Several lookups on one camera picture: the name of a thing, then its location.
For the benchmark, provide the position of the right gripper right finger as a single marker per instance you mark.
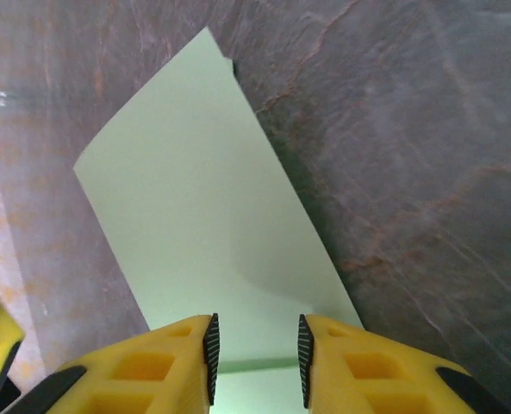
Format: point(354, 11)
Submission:
point(367, 371)

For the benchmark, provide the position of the light green paper sheet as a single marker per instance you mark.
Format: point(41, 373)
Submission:
point(195, 194)

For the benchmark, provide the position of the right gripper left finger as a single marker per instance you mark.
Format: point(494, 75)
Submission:
point(151, 366)

